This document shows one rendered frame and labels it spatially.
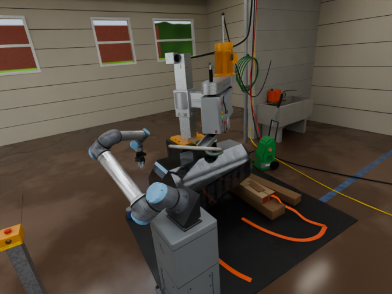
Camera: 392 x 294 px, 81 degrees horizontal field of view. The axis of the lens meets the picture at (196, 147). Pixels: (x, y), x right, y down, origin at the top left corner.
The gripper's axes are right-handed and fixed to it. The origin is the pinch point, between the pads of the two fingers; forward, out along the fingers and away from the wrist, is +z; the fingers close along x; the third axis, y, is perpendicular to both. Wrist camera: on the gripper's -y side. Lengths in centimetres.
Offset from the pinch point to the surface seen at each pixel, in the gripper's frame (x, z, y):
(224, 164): 90, 10, -42
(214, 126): 79, -41, -30
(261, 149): 147, 32, -176
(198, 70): -68, -103, -778
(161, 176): 22.8, 10.2, 0.1
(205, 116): 68, -52, -31
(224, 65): 85, -107, -90
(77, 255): -69, 96, 42
